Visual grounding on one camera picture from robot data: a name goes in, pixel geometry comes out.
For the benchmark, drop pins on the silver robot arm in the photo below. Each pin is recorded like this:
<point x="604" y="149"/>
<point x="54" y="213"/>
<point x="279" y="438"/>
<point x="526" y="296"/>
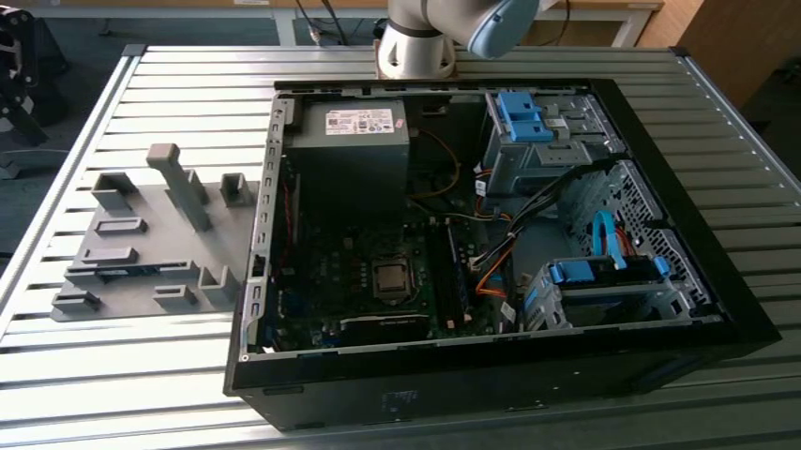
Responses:
<point x="413" y="51"/>

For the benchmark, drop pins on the black RAM slot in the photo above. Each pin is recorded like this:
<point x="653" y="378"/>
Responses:
<point x="438" y="281"/>

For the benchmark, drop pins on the black mesh waste basket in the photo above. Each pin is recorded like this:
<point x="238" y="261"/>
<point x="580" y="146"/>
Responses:
<point x="56" y="94"/>

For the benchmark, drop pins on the grey floor stand foot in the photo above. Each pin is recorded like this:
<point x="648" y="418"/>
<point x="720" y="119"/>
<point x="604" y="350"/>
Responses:
<point x="31" y="161"/>

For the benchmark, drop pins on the grey parts rack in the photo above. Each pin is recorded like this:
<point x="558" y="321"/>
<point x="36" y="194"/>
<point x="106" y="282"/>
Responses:
<point x="156" y="220"/>

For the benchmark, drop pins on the grey power supply unit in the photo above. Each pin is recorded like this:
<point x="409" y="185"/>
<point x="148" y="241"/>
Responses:
<point x="350" y="169"/>

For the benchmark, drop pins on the green motherboard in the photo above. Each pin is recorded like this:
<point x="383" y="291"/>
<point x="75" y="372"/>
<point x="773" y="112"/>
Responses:
<point x="331" y="253"/>

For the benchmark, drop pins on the CPU socket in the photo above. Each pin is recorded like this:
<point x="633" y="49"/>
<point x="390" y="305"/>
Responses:
<point x="371" y="281"/>

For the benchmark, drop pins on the silver CPU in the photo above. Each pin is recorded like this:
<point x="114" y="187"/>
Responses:
<point x="391" y="276"/>

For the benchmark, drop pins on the black graphics card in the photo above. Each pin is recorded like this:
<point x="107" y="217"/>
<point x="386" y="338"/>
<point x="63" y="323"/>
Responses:
<point x="385" y="330"/>

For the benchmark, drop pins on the tall grey drive cage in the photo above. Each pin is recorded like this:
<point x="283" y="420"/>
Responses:
<point x="550" y="159"/>

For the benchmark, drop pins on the black PC case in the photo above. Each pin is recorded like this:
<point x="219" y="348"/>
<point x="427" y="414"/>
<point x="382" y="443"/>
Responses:
<point x="438" y="389"/>

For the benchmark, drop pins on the hard disk in blue carrier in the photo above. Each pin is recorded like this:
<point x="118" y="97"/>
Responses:
<point x="573" y="273"/>

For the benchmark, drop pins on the low grey disk bay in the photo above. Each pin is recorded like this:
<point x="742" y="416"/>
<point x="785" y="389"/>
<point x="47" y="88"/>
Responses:
<point x="620" y="300"/>

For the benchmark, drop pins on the wooden cabinet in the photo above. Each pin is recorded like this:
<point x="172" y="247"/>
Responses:
<point x="738" y="47"/>

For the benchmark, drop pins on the white frame desk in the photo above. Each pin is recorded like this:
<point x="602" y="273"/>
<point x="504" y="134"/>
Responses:
<point x="285" y="28"/>

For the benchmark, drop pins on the large blue bay bracket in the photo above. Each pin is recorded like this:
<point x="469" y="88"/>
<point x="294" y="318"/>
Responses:
<point x="518" y="105"/>

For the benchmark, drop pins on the small blue bay bracket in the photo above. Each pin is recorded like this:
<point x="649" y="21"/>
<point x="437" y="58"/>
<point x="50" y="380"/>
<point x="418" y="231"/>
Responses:
<point x="532" y="132"/>

